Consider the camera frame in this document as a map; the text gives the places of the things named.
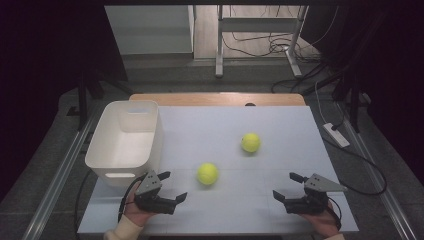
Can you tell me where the white board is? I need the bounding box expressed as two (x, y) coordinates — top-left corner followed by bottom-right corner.
(77, 105), (360, 236)

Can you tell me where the black stand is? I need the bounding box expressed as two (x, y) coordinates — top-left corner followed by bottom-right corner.
(301, 64), (372, 134)
(65, 69), (134, 132)

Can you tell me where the white cabinet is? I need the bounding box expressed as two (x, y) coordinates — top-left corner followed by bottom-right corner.
(104, 4), (196, 56)

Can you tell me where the black cable beside bin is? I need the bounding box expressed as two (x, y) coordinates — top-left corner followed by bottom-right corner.
(73, 169), (93, 240)

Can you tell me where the tangle of black floor cables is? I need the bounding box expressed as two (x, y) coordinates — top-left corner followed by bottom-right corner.
(221, 31), (322, 64)

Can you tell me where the hand-held gripper cable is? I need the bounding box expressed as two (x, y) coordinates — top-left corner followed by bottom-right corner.
(117, 173), (149, 224)
(327, 196), (344, 232)

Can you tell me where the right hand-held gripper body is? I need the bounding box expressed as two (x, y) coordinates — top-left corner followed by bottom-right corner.
(284, 172), (348, 215)

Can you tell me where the person's right hand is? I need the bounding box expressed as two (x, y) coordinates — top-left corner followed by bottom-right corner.
(300, 199), (342, 239)

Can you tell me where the person's left hand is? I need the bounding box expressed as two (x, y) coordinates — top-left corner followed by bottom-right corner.
(124, 181), (158, 228)

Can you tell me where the right hand-held gripper cable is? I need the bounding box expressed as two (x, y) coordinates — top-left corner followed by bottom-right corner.
(327, 196), (344, 232)

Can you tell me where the wooden table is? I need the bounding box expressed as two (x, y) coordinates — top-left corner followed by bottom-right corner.
(128, 93), (307, 107)

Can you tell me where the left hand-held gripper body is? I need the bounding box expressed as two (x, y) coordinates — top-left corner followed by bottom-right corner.
(134, 170), (177, 215)

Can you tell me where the aluminium rail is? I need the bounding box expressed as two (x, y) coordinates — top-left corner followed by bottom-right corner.
(335, 102), (418, 240)
(21, 108), (102, 240)

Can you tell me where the white cable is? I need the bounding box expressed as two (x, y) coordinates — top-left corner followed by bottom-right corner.
(314, 79), (330, 125)

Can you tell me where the white plastic bin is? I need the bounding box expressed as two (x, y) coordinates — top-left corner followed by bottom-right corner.
(84, 99), (165, 188)

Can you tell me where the grey metal desk frame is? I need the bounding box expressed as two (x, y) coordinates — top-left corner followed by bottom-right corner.
(214, 4), (310, 79)

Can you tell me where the yellow tennis ball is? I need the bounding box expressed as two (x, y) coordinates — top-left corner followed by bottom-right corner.
(196, 162), (220, 186)
(240, 132), (262, 154)

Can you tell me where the black power cable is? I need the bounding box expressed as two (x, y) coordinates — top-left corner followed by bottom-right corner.
(321, 135), (388, 197)

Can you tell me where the left hand-held gripper cable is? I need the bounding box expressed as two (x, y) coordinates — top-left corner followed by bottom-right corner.
(117, 173), (149, 224)

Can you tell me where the white power strip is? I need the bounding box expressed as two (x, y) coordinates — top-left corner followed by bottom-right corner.
(322, 122), (351, 149)

